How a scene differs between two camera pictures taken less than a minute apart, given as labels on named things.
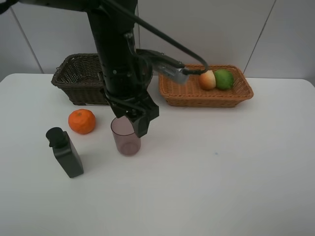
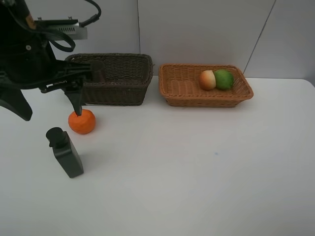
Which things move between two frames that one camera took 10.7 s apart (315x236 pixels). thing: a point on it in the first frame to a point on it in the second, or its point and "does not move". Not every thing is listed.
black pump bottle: x=64 y=151 does not move
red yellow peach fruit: x=207 y=80 does not move
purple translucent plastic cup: x=127 y=141 to x=97 y=72
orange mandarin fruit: x=82 y=121 does not move
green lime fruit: x=224 y=79 does not move
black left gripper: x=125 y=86 to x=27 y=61
